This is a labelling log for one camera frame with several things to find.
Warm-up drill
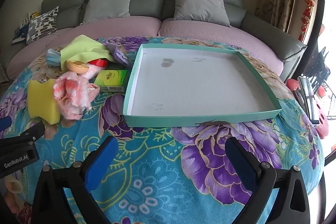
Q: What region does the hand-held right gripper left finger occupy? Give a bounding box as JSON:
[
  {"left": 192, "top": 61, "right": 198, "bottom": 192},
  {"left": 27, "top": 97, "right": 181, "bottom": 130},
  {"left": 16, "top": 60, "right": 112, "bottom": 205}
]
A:
[{"left": 31, "top": 136, "right": 119, "bottom": 224}]

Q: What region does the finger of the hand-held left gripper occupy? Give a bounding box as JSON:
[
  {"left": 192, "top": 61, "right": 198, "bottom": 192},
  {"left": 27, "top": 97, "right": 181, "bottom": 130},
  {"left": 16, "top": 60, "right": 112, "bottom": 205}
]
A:
[
  {"left": 0, "top": 123, "right": 46, "bottom": 147},
  {"left": 0, "top": 116, "right": 12, "bottom": 130}
]

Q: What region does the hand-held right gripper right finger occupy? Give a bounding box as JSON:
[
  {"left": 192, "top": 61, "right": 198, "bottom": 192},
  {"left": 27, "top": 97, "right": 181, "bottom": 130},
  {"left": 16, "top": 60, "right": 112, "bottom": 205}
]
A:
[{"left": 225, "top": 136, "right": 311, "bottom": 224}]

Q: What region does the yellow sponge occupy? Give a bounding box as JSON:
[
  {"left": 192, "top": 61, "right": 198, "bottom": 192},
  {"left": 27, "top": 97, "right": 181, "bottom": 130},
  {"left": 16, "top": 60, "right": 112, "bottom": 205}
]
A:
[{"left": 28, "top": 79, "right": 61, "bottom": 125}]

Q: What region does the pink white towel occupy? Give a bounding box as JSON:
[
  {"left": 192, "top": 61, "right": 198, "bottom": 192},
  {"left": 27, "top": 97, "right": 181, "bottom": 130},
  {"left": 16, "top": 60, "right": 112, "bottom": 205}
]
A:
[{"left": 53, "top": 72, "right": 100, "bottom": 120}]

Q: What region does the blue face mask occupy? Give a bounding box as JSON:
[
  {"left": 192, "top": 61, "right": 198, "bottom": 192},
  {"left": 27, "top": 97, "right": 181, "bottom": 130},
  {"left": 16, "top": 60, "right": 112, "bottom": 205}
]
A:
[{"left": 46, "top": 49, "right": 63, "bottom": 67}]

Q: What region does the cream knit cloth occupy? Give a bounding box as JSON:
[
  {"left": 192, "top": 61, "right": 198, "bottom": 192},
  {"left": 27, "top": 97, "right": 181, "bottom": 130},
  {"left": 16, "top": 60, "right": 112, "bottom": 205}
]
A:
[{"left": 66, "top": 60, "right": 91, "bottom": 73}]

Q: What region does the green tissue pack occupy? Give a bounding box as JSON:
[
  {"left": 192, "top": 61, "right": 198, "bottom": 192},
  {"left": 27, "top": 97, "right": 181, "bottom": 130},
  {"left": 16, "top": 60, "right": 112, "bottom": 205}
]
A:
[{"left": 94, "top": 70, "right": 128, "bottom": 93}]

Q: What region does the pink fluffy puff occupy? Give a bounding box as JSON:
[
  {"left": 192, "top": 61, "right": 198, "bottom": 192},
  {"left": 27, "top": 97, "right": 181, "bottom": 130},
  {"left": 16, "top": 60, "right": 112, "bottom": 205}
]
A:
[{"left": 86, "top": 67, "right": 103, "bottom": 79}]

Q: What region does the teal shallow cardboard box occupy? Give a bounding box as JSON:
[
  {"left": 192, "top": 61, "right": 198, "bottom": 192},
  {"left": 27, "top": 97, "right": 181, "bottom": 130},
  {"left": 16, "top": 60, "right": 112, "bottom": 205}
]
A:
[{"left": 123, "top": 43, "right": 282, "bottom": 128}]

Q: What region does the red plastic ring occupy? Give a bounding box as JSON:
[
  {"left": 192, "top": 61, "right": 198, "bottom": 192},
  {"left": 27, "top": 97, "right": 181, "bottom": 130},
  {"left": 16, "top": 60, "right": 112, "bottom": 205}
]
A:
[{"left": 91, "top": 59, "right": 108, "bottom": 68}]

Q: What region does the lime green cloth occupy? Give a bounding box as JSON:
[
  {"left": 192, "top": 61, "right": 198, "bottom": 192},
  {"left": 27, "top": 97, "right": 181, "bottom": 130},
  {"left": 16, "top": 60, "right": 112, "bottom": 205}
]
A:
[{"left": 60, "top": 35, "right": 114, "bottom": 71}]

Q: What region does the person's left hand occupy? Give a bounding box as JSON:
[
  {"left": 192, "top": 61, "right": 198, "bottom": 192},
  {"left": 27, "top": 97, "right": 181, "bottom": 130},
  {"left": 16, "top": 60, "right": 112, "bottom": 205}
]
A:
[{"left": 3, "top": 174, "right": 21, "bottom": 215}]

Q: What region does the floral teal blanket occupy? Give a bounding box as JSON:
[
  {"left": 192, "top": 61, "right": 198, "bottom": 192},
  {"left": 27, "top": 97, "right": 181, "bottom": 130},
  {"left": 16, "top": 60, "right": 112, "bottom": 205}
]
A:
[{"left": 0, "top": 36, "right": 326, "bottom": 224}]

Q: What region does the pink plastic stool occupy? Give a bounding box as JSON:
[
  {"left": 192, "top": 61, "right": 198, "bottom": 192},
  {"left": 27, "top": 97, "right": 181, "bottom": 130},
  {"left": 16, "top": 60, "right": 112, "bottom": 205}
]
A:
[{"left": 286, "top": 78, "right": 330, "bottom": 139}]

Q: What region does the black white patterned pillow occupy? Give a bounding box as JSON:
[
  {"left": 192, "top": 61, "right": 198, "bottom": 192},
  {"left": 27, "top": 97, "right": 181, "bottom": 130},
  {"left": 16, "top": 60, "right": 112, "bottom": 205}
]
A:
[{"left": 26, "top": 7, "right": 59, "bottom": 45}]

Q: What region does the stack of books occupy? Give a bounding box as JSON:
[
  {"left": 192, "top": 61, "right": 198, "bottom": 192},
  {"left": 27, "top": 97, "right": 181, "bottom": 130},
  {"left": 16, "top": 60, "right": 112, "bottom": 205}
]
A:
[{"left": 21, "top": 12, "right": 40, "bottom": 28}]

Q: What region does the pink sofa cover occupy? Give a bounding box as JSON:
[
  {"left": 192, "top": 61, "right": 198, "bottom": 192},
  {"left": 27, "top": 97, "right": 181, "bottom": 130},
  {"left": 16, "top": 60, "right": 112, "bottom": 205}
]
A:
[{"left": 7, "top": 15, "right": 285, "bottom": 80}]

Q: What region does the plain grey pillow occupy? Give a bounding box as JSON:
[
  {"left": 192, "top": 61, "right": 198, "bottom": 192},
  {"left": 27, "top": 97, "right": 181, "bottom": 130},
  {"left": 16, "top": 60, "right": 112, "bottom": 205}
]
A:
[{"left": 83, "top": 0, "right": 134, "bottom": 24}]

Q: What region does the grey pillow with purple edge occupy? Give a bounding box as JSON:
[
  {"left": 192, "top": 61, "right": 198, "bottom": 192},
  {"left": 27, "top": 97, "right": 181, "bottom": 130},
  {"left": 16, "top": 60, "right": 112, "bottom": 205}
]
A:
[{"left": 173, "top": 0, "right": 230, "bottom": 28}]

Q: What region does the red hanging decoration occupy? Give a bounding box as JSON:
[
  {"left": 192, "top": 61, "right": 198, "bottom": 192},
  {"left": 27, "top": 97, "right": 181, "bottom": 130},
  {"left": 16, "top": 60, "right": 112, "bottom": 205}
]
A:
[{"left": 298, "top": 0, "right": 318, "bottom": 42}]

